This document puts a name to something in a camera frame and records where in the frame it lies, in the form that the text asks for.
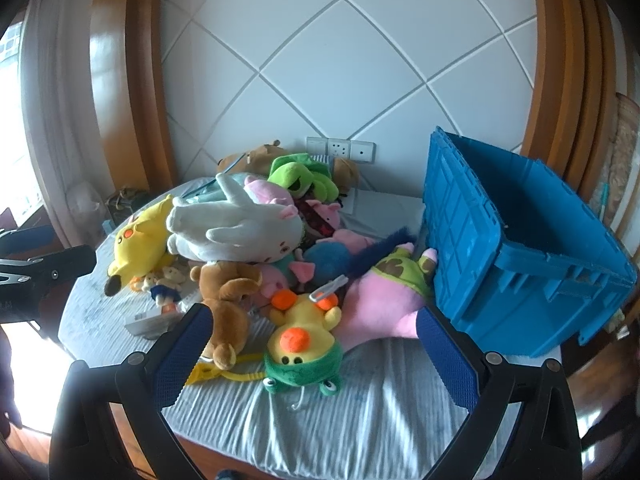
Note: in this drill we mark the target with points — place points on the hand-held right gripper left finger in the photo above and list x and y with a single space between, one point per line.
180 360

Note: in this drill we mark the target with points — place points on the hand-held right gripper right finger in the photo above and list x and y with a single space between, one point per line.
445 360

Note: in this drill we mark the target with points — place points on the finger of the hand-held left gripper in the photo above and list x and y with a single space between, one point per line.
30 237
65 262

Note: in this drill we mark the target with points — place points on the white box with orange end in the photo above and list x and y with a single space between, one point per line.
150 325

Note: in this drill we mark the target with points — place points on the brown bear plush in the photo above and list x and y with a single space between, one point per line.
225 305

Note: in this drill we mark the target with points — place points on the pink star plush green pants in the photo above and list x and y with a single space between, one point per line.
380 310

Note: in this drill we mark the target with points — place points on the blue plastic crate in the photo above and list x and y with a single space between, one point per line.
465 240

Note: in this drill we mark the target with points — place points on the cloth-covered round desktop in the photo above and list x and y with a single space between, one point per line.
375 400

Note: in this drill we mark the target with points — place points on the yellow plastic clip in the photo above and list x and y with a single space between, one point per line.
205 374

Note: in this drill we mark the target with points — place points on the clear plastic bag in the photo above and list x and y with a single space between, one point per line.
85 200

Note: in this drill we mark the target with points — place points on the small cream bear blue dress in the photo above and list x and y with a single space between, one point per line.
162 292

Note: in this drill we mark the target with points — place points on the small white duck plush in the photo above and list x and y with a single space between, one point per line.
145 282

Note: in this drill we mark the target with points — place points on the yellow mouse plush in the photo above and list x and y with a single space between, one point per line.
145 240

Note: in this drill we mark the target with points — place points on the dark patterned box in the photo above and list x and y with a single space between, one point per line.
125 202

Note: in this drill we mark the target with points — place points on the dark blue furry plush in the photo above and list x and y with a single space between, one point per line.
375 252

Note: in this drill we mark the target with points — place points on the yellow duck plush green hat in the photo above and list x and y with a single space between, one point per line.
305 330

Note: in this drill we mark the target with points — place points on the white curtain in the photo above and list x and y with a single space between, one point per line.
55 110

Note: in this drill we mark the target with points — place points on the grey plastic clip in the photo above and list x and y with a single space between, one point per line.
327 287

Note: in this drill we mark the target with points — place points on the white plush with pink ears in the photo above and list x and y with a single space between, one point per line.
225 220

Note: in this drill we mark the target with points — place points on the mint green plush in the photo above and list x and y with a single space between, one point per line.
205 191

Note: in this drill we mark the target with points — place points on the pink pig plush red dress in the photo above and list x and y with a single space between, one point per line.
327 212

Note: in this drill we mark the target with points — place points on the pale pink plush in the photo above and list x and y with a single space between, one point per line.
265 191

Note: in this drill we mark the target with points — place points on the green frog plush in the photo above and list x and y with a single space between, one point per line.
290 172

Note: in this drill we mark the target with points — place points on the teal pole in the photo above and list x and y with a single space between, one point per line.
605 200

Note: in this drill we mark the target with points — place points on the rolled patterned carpet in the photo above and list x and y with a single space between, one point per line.
625 145

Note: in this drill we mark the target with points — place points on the wooden wall frame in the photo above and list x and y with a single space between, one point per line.
140 85
555 60

